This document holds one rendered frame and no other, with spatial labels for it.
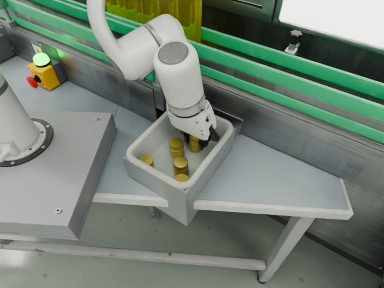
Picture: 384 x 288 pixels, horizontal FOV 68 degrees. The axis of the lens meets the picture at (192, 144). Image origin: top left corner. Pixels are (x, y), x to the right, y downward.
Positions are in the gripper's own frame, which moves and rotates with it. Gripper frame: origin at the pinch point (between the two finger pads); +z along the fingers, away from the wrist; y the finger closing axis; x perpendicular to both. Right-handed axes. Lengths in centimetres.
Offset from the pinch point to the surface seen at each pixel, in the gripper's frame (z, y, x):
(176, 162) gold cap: -3.3, -0.5, 8.6
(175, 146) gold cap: -2.3, 2.3, 5.1
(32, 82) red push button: -1, 54, 7
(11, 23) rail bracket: -8, 71, -6
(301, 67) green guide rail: -8.2, -15.7, -23.8
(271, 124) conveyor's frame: 0.6, -14.5, -12.0
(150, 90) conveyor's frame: -5.6, 15.5, -4.3
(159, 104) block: -2.2, 13.0, -3.3
